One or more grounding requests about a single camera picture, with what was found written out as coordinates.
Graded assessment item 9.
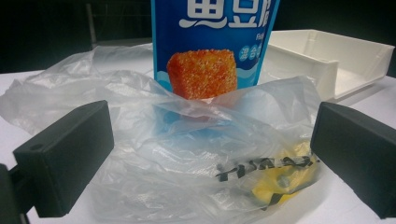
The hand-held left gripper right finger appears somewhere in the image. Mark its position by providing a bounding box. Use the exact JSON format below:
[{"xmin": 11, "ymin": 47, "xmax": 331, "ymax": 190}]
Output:
[{"xmin": 310, "ymin": 101, "xmax": 396, "ymax": 219}]

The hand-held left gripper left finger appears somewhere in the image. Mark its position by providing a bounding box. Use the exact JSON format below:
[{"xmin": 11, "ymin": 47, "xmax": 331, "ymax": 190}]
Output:
[{"xmin": 12, "ymin": 100, "xmax": 115, "ymax": 218}]

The yellow packet with black print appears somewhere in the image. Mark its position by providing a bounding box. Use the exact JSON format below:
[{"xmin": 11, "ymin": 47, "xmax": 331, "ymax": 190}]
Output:
[{"xmin": 216, "ymin": 141, "xmax": 321, "ymax": 210}]

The clear plastic bag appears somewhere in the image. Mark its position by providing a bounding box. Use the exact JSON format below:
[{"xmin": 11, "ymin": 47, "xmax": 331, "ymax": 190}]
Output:
[{"xmin": 0, "ymin": 43, "xmax": 323, "ymax": 224}]

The blue snack packet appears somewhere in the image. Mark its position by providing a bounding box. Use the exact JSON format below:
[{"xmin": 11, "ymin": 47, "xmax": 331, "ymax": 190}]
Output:
[{"xmin": 150, "ymin": 0, "xmax": 281, "ymax": 101}]

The white plastic tray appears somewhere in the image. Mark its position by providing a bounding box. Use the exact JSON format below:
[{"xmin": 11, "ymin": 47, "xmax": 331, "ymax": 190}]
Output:
[{"xmin": 258, "ymin": 29, "xmax": 396, "ymax": 101}]

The metal stand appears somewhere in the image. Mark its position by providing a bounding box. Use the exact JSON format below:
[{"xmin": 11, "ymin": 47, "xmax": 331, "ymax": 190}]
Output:
[{"xmin": 85, "ymin": 3, "xmax": 98, "ymax": 50}]

